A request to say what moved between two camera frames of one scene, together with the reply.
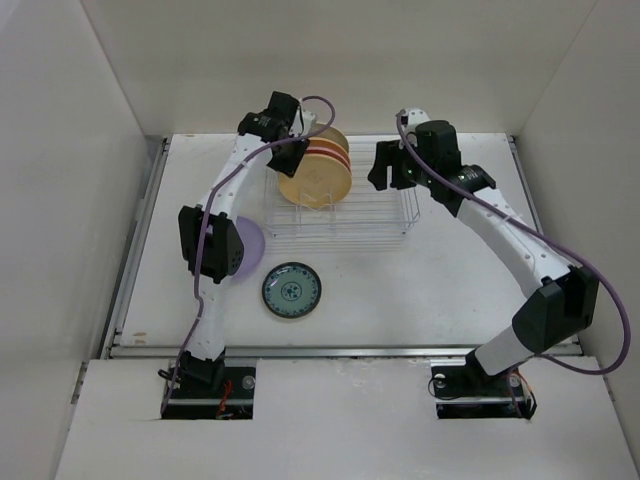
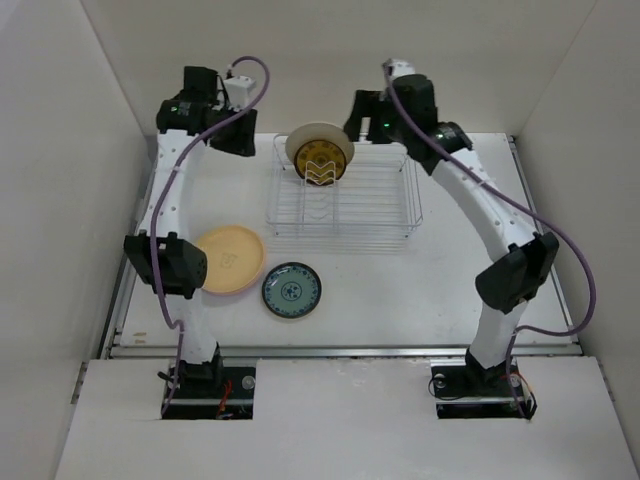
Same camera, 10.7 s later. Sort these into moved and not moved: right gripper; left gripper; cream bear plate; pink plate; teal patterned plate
Moved: pink plate; right gripper; left gripper
Not moved: teal patterned plate; cream bear plate
